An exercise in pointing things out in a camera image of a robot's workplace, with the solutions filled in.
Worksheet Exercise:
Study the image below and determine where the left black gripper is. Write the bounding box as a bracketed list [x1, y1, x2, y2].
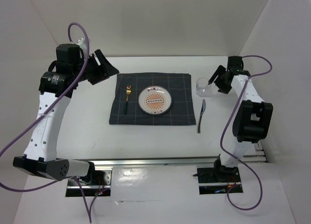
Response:
[72, 49, 119, 85]

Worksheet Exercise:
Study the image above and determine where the clear wine glass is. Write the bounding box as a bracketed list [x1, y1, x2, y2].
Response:
[196, 77, 211, 98]

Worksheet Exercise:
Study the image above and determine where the gold fork green handle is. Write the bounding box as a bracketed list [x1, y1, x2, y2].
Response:
[123, 85, 132, 115]

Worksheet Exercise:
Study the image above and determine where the dark checked cloth placemat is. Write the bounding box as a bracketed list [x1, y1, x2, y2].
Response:
[109, 72, 196, 126]

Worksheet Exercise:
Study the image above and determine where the white orange patterned plate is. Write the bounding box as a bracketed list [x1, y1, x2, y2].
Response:
[138, 86, 173, 115]

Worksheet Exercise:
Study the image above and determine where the silver table knife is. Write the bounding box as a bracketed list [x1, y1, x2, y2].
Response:
[197, 99, 206, 134]

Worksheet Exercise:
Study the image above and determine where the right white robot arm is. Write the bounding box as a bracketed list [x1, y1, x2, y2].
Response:
[208, 56, 273, 181]

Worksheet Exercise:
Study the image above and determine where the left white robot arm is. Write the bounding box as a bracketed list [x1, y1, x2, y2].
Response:
[13, 38, 119, 185]

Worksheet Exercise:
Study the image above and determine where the aluminium frame rail right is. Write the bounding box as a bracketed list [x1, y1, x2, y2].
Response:
[228, 56, 265, 159]

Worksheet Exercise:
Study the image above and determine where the aluminium frame rail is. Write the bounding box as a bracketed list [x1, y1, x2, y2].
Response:
[228, 56, 265, 159]
[57, 156, 265, 167]

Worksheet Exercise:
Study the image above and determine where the aluminium frame rail front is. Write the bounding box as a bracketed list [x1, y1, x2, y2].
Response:
[57, 156, 265, 167]

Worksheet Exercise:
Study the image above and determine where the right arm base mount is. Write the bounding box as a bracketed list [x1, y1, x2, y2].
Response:
[192, 167, 243, 195]

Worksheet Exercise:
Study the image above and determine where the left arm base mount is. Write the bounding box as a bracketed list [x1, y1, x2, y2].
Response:
[65, 168, 112, 197]

